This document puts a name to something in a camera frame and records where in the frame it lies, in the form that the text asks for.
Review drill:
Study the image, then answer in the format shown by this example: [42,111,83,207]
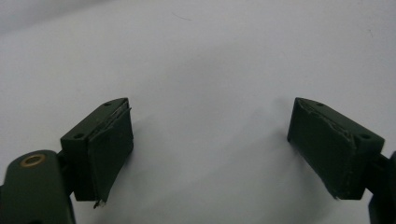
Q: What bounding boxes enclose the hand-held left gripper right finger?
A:
[286,96,387,201]

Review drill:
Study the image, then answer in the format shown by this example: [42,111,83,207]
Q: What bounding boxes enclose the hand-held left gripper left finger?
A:
[59,97,135,210]

